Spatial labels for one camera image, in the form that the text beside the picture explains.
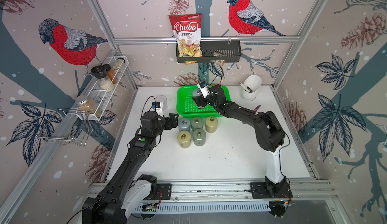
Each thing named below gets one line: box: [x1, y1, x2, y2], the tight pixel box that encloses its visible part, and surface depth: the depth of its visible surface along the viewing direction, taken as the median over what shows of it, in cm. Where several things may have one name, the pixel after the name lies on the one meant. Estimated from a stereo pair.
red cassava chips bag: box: [168, 13, 204, 66], surface depth 85 cm
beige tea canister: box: [177, 130, 192, 149], surface depth 86 cm
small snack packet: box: [209, 51, 229, 67], surface depth 92 cm
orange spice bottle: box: [102, 63, 118, 85], surface depth 77 cm
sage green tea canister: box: [190, 116, 205, 132], surface depth 92 cm
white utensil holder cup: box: [240, 74, 263, 102], surface depth 109 cm
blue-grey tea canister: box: [177, 117, 191, 132], surface depth 92 cm
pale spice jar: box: [113, 57, 125, 74], surface depth 87 cm
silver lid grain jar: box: [75, 94, 97, 115], surface depth 61 cm
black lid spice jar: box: [90, 65, 115, 93], surface depth 73 cm
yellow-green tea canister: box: [205, 116, 219, 134], surface depth 93 cm
